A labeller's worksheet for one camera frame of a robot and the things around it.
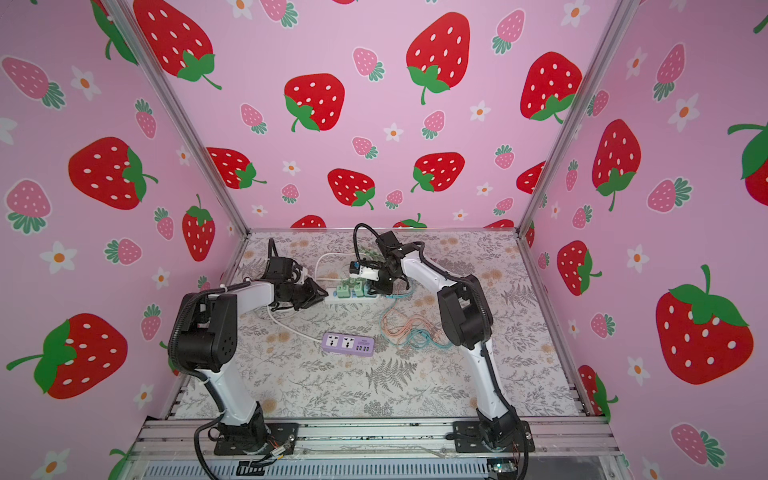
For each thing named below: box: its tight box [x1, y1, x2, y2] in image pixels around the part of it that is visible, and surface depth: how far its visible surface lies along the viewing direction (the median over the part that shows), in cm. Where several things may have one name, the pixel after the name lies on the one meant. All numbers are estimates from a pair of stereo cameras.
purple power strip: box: [321, 332, 375, 357], surface depth 90 cm
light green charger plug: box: [337, 284, 351, 299], surface depth 97 cm
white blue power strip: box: [324, 282, 379, 303], surface depth 100 cm
